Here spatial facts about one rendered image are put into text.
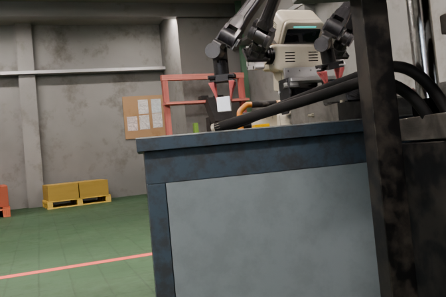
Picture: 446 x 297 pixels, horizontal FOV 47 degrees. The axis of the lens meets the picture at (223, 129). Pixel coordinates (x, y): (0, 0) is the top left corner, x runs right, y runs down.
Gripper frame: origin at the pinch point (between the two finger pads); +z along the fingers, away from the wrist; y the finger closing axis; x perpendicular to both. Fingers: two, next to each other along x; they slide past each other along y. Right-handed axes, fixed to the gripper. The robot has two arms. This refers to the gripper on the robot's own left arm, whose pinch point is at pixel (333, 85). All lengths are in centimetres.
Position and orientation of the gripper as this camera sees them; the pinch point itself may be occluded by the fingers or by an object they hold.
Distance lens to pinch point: 216.4
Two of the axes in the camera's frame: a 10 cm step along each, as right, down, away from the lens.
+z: 2.1, 9.7, 1.3
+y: 9.6, -2.3, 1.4
